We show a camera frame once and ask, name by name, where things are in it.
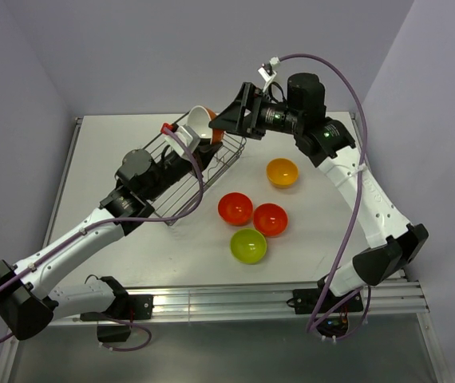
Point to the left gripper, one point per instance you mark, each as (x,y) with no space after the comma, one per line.
(205,152)

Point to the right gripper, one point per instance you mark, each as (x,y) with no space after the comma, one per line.
(232,118)

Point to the orange bowl white inside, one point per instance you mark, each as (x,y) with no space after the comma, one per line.
(199,118)

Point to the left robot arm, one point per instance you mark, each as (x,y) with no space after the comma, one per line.
(30,298)

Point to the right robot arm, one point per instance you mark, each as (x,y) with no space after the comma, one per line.
(393,240)

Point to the red-orange bowl left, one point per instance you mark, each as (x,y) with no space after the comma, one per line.
(235,208)

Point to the red-orange bowl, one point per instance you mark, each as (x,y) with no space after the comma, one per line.
(235,208)
(270,219)

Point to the yellow-orange bowl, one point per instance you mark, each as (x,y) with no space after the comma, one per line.
(282,173)

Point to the red-orange bowl right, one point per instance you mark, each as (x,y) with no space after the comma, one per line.
(270,219)

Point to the lime green bowl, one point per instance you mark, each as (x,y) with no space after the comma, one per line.
(248,246)

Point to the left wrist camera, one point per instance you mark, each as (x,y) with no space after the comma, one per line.
(185,135)

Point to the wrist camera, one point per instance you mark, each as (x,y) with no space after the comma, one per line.
(185,135)
(268,71)

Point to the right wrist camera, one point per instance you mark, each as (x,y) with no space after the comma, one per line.
(268,71)

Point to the wire dish rack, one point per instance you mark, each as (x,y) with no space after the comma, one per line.
(137,196)

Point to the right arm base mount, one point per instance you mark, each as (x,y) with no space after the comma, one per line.
(303,301)

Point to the aluminium rail frame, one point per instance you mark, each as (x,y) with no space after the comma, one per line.
(185,266)

